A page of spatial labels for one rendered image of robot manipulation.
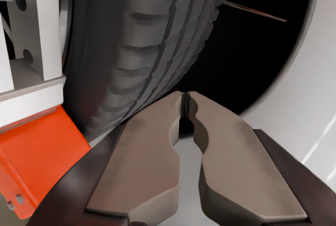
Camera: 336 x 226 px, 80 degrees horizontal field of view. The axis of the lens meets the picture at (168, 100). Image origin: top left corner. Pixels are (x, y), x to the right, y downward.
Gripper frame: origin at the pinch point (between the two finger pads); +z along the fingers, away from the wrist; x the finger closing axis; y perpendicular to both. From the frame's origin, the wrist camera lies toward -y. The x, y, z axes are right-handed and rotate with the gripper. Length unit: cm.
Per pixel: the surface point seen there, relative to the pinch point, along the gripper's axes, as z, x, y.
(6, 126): 1.8, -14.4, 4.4
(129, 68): 6.8, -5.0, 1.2
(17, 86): 2.9, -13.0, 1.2
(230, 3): 60, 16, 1
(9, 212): 78, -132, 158
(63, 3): 10.0, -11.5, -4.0
